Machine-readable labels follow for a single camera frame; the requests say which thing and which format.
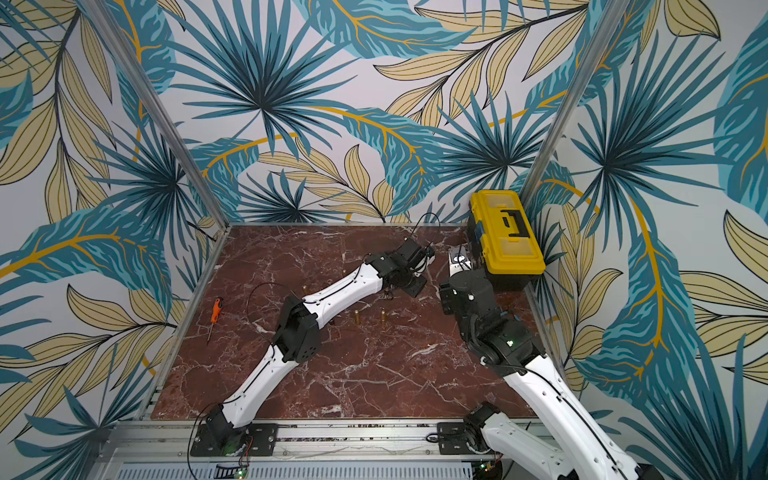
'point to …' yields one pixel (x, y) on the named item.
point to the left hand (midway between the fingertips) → (417, 285)
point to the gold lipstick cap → (305, 289)
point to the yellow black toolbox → (508, 238)
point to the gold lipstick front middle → (356, 317)
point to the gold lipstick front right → (383, 314)
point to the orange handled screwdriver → (216, 312)
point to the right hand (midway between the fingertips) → (461, 276)
